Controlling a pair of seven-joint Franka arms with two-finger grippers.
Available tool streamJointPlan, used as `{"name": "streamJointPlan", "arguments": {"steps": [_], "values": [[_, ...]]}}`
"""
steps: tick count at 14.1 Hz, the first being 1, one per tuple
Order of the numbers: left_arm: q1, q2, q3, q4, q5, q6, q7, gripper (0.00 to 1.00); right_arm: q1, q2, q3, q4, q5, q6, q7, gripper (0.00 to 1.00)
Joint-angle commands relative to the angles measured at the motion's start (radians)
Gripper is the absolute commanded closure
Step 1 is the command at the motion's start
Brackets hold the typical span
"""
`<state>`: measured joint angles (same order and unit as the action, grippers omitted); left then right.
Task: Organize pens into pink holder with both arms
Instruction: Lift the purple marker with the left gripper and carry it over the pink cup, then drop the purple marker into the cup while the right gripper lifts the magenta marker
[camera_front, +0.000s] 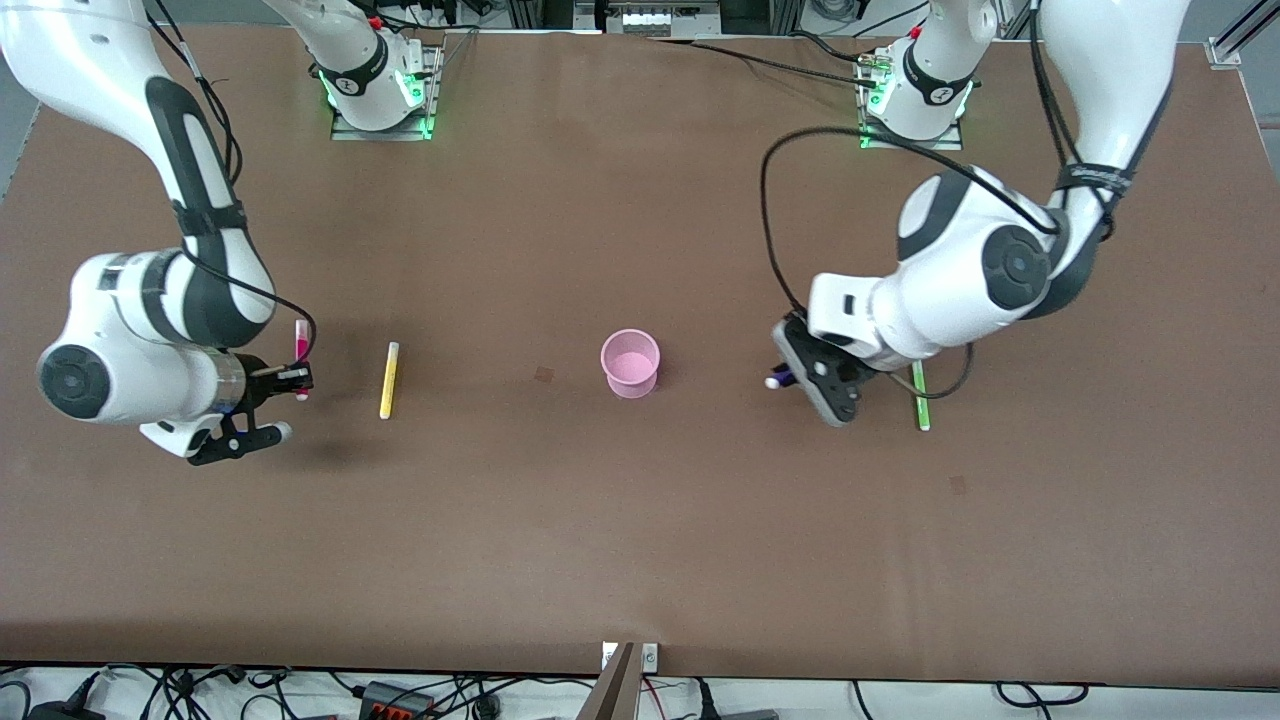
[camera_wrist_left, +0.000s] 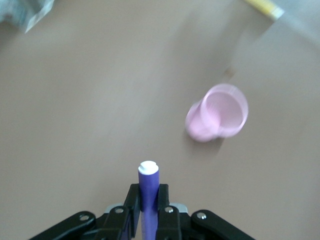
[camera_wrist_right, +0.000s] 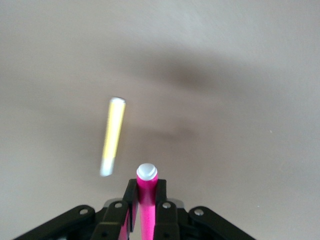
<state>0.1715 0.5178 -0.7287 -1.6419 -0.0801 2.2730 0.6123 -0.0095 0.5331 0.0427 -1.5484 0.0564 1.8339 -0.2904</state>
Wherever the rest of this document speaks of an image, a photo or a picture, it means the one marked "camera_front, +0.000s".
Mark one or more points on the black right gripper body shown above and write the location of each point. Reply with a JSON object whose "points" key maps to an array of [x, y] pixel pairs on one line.
{"points": [[257, 379]]}

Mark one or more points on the purple marker pen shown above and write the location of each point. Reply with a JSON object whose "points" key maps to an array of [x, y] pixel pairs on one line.
{"points": [[773, 381]]}

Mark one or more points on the pink marker pen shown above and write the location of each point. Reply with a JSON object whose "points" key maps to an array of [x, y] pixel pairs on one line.
{"points": [[300, 340]]}

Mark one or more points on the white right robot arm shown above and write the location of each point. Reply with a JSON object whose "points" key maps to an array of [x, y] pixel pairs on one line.
{"points": [[130, 330]]}

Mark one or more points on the pink cup pen holder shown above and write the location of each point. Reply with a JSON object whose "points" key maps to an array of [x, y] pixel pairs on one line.
{"points": [[630, 372]]}

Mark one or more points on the green marker pen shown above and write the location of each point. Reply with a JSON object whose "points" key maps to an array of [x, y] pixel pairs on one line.
{"points": [[921, 405]]}

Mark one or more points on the yellow marker pen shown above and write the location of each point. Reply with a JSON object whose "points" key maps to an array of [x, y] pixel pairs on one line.
{"points": [[388, 382]]}

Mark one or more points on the black box with orange connectors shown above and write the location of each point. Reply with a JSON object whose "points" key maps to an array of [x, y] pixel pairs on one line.
{"points": [[385, 695]]}

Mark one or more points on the white power strip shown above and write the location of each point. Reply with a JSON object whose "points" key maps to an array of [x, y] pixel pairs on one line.
{"points": [[655, 20]]}

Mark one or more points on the black power adapter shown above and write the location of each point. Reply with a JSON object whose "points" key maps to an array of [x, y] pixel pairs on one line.
{"points": [[65, 712]]}

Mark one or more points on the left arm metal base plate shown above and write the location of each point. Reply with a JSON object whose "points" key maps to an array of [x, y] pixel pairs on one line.
{"points": [[940, 144]]}

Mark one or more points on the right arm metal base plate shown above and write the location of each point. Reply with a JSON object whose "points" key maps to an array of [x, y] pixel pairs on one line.
{"points": [[385, 134]]}

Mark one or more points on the white pole clamp bracket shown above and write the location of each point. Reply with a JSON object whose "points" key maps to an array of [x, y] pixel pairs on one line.
{"points": [[650, 657]]}

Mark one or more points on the grey camera support pole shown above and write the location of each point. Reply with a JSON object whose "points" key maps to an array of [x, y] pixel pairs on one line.
{"points": [[612, 695]]}

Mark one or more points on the metal table corner bracket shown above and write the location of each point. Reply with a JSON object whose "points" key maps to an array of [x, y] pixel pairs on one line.
{"points": [[1222, 52]]}

